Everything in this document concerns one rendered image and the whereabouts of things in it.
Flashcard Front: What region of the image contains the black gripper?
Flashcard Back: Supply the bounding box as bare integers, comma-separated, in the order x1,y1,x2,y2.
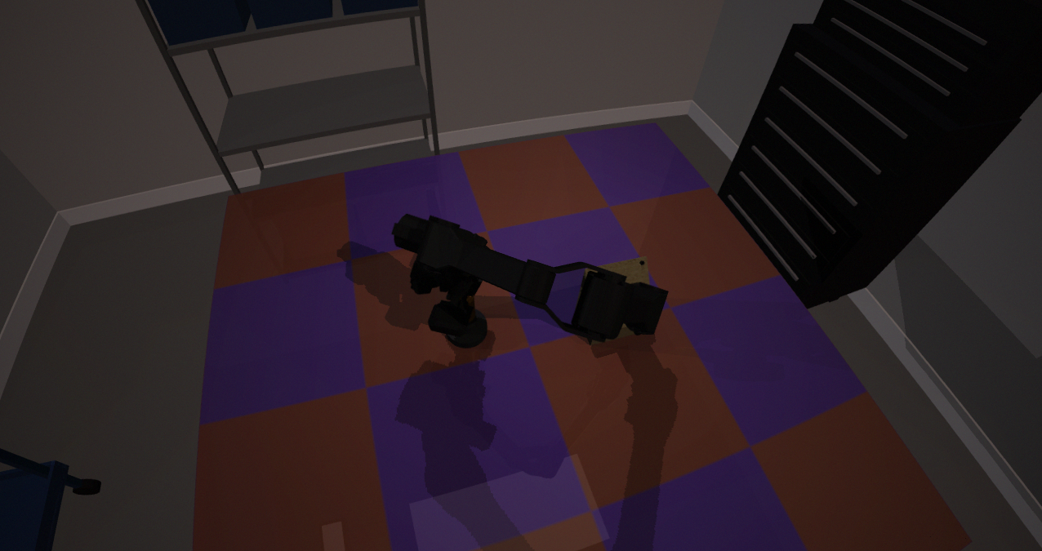
428,272,483,337

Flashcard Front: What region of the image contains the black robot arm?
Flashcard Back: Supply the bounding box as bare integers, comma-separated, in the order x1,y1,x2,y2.
392,214,668,343

